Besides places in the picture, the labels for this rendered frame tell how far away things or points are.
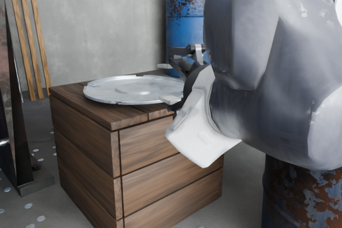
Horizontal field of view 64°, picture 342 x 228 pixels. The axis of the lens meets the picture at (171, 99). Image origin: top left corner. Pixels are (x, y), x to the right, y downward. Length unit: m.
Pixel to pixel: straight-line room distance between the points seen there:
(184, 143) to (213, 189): 0.60
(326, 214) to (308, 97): 0.43
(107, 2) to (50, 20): 0.56
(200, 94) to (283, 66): 0.12
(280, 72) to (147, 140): 0.48
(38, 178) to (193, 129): 0.83
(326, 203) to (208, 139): 0.33
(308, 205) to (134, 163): 0.36
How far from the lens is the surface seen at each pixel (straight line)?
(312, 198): 0.60
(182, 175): 0.77
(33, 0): 2.22
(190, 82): 0.35
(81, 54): 2.64
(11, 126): 0.98
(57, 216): 0.93
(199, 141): 0.31
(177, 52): 0.45
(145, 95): 0.69
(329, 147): 0.21
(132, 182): 0.67
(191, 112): 0.30
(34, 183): 1.06
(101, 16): 2.73
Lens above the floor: 0.55
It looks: 16 degrees down
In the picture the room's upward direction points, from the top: straight up
